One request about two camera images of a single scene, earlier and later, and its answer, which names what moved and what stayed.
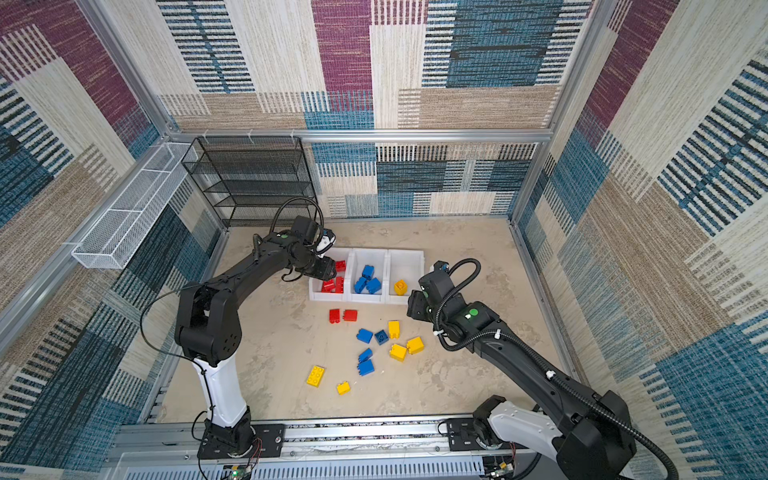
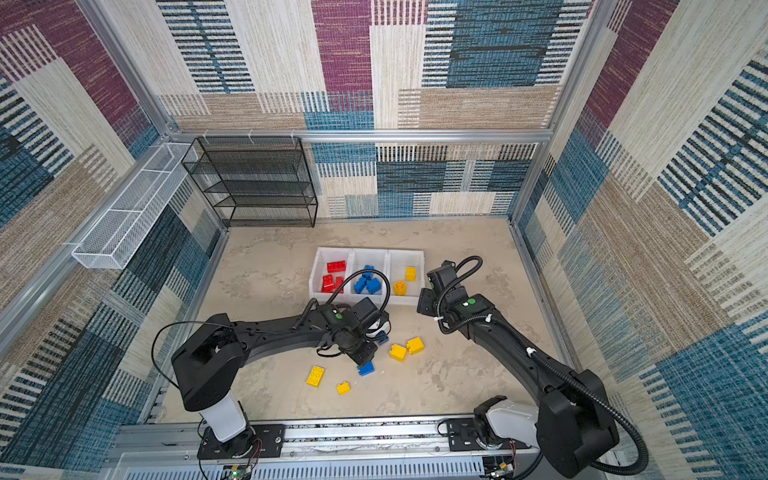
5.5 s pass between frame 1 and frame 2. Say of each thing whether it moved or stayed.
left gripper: moved
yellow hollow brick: stayed
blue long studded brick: stayed
